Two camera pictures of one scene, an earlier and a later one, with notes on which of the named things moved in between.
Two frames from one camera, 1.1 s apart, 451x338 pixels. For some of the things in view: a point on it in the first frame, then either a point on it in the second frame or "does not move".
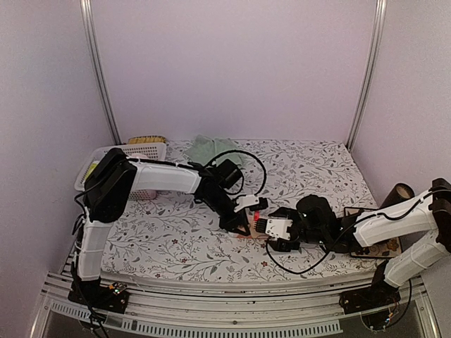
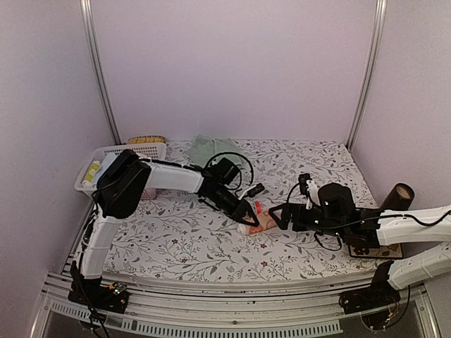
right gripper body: x=285 y=246 → x=304 y=224
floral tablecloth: x=177 y=236 does not move
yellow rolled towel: x=93 y=165 does not move
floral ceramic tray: x=390 y=249 does not move
